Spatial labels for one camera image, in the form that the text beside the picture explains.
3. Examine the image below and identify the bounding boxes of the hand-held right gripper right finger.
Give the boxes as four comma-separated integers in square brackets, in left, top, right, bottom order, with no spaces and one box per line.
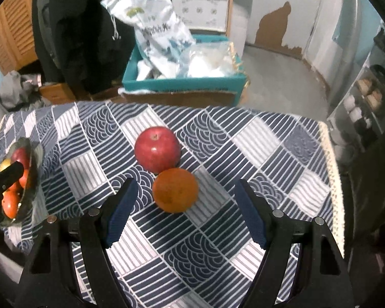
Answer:
[234,179,355,308]

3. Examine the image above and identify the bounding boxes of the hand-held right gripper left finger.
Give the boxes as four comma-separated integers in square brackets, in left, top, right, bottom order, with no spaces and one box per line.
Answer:
[17,177,140,308]

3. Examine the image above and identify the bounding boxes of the large dark red apple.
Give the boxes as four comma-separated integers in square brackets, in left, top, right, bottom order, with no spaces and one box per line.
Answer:
[11,148,31,170]

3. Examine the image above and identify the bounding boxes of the glass bowl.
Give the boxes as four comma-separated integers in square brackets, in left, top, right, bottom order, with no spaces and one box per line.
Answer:
[0,136,44,225]

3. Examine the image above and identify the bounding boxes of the orange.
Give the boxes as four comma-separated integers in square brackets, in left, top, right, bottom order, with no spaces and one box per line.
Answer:
[2,190,21,219]
[152,168,199,214]
[18,168,31,189]

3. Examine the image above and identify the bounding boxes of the grey clothing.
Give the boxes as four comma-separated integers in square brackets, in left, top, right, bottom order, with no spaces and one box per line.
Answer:
[0,71,52,110]

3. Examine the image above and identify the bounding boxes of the small bright red apple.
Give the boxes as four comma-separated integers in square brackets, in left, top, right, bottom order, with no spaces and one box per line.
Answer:
[134,126,182,174]

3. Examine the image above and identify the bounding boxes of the blue white patterned tablecloth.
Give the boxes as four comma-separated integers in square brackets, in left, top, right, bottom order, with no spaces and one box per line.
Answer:
[0,101,345,308]

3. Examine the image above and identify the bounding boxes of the wooden drawer box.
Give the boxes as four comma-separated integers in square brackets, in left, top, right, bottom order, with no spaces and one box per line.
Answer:
[38,83,76,105]

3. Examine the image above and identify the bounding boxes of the wooden louvered door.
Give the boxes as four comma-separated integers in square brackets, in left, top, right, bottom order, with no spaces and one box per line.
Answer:
[0,0,39,74]

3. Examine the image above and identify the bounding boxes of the cardboard box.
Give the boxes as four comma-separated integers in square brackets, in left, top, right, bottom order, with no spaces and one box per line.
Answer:
[119,82,251,106]

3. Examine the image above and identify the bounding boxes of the teal box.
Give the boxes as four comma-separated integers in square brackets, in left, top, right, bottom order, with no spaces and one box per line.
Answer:
[122,34,248,95]

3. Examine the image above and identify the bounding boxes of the dark hanging clothes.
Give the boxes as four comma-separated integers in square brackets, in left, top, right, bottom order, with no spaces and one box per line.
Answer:
[30,0,138,93]

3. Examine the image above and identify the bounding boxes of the grey shoe rack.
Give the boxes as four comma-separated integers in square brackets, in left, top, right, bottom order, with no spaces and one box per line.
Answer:
[327,22,385,155]

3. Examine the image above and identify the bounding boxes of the clear plastic bag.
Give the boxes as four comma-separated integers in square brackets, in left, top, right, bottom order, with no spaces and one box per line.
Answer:
[180,41,241,78]

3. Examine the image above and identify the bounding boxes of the white printed bag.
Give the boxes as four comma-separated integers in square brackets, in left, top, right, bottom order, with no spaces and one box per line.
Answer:
[101,0,196,79]

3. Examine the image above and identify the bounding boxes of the wooden shelf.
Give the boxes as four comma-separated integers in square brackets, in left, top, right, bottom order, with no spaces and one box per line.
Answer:
[154,0,235,36]

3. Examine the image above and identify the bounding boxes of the white patterned cabinet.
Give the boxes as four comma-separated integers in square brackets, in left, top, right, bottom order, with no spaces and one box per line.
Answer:
[171,0,229,34]

